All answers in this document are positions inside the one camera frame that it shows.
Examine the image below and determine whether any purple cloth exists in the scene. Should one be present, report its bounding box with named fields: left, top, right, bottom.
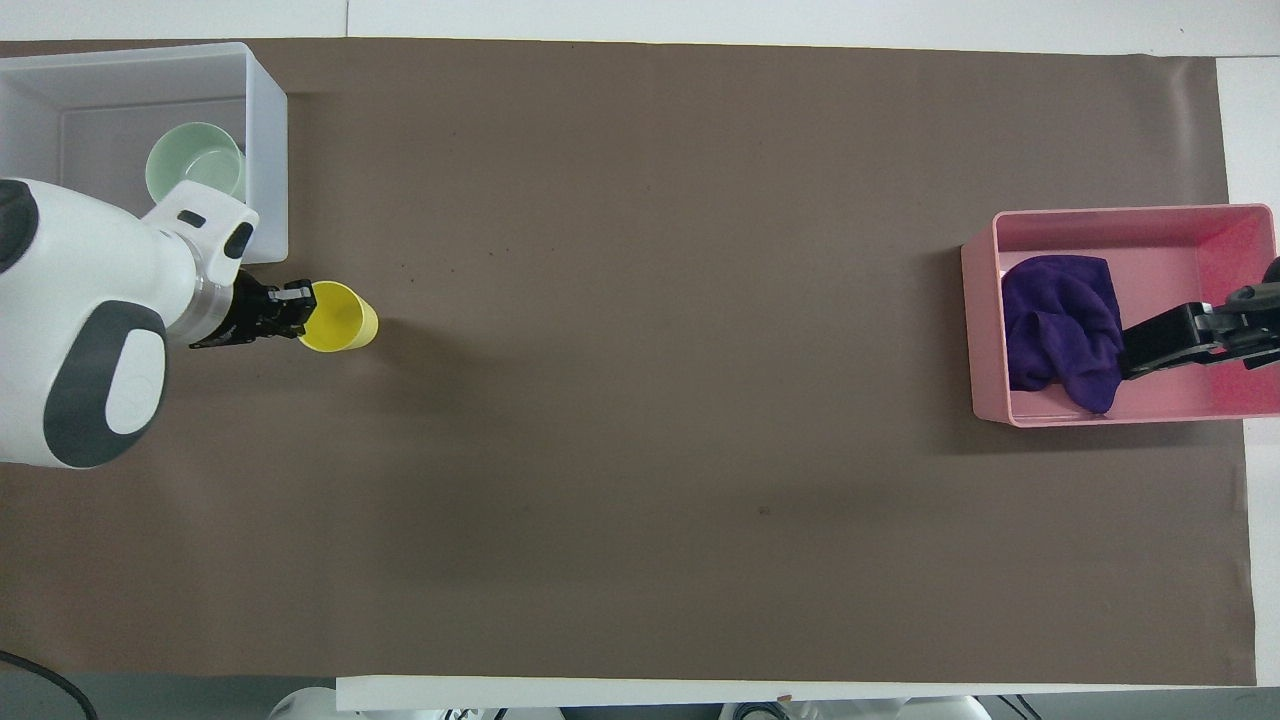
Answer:
left=1001, top=254, right=1128, bottom=415

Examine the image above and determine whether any black cable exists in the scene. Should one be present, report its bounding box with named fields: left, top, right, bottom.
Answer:
left=0, top=649, right=102, bottom=720

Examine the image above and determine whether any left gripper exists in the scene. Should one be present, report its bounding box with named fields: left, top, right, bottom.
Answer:
left=189, top=271, right=318, bottom=350

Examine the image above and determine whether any pale green plastic cup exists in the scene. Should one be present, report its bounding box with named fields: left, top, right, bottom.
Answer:
left=145, top=121, right=247, bottom=205

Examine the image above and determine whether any white plastic box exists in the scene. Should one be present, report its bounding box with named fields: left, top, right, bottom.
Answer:
left=0, top=42, right=290, bottom=267

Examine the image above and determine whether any pink plastic box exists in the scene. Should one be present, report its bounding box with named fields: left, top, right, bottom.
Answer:
left=960, top=204, right=1280, bottom=429

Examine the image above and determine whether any yellow plastic cup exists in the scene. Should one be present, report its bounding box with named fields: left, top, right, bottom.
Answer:
left=298, top=281, right=380, bottom=355

